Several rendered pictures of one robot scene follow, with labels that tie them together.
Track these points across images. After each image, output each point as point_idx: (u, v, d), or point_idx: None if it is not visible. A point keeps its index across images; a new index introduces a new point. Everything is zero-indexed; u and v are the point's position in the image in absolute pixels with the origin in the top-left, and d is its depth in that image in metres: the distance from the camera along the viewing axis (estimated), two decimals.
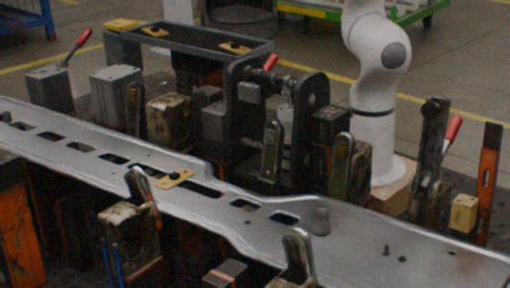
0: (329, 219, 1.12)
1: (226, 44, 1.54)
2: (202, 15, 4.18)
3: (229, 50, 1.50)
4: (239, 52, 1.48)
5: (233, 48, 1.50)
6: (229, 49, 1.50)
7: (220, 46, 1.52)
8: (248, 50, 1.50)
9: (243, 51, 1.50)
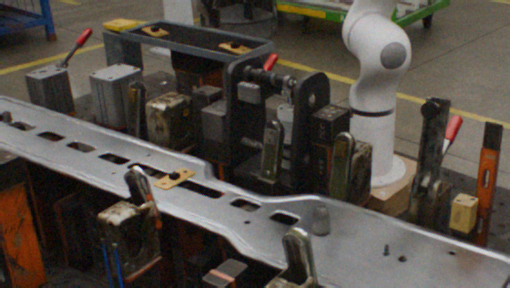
0: (329, 219, 1.12)
1: (226, 44, 1.54)
2: (202, 15, 4.18)
3: (229, 50, 1.50)
4: (239, 52, 1.48)
5: (233, 48, 1.50)
6: (229, 49, 1.50)
7: (220, 46, 1.52)
8: (248, 50, 1.50)
9: (243, 51, 1.50)
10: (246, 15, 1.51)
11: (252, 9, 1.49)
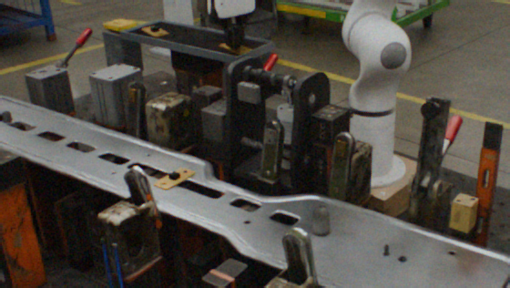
0: (329, 219, 1.12)
1: (226, 44, 1.54)
2: (202, 15, 4.18)
3: (229, 50, 1.50)
4: (239, 52, 1.48)
5: (233, 48, 1.50)
6: (229, 49, 1.50)
7: (220, 46, 1.52)
8: (248, 50, 1.50)
9: (243, 51, 1.50)
10: (236, 41, 1.52)
11: (242, 35, 1.50)
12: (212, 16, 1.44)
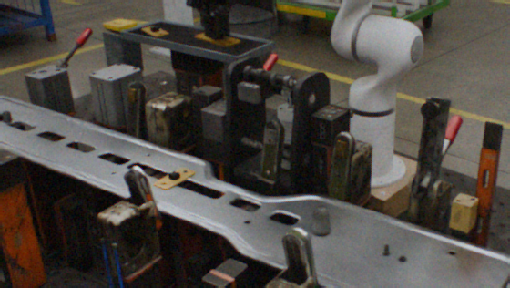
0: (329, 219, 1.12)
1: (203, 34, 1.20)
2: (202, 15, 4.18)
3: (211, 42, 1.17)
4: (225, 44, 1.15)
5: (216, 39, 1.17)
6: (210, 41, 1.17)
7: (198, 38, 1.18)
8: (236, 41, 1.17)
9: (230, 43, 1.16)
10: None
11: (227, 22, 1.17)
12: None
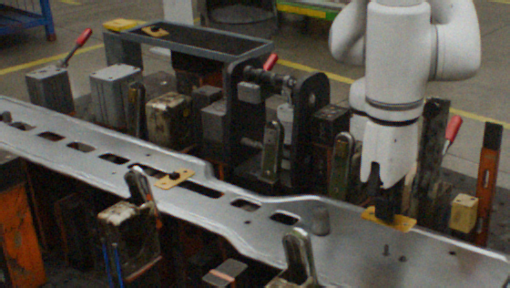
0: (329, 219, 1.12)
1: (367, 210, 1.07)
2: (202, 15, 4.18)
3: (385, 225, 1.03)
4: (403, 229, 1.02)
5: (389, 221, 1.04)
6: (383, 223, 1.04)
7: (365, 219, 1.05)
8: (412, 222, 1.04)
9: (406, 224, 1.03)
10: None
11: (401, 201, 1.04)
12: (374, 189, 0.97)
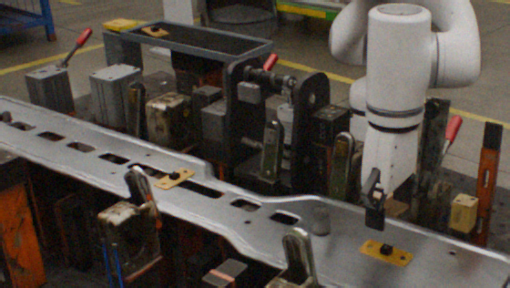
0: (329, 219, 1.12)
1: (366, 244, 1.10)
2: (202, 15, 4.18)
3: (383, 259, 1.06)
4: (401, 262, 1.05)
5: (387, 255, 1.07)
6: (381, 258, 1.07)
7: (363, 252, 1.08)
8: (409, 256, 1.07)
9: (403, 259, 1.07)
10: (397, 197, 1.08)
11: (411, 190, 1.06)
12: (370, 188, 0.95)
